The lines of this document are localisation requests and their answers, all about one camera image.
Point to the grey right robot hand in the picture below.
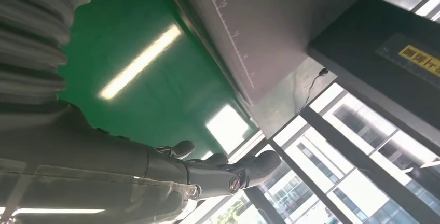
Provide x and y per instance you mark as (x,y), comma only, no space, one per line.
(86,167)

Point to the green conveyor belt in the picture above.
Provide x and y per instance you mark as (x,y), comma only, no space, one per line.
(172,88)

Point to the black inbound scanner machine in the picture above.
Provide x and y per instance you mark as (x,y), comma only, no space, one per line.
(275,16)

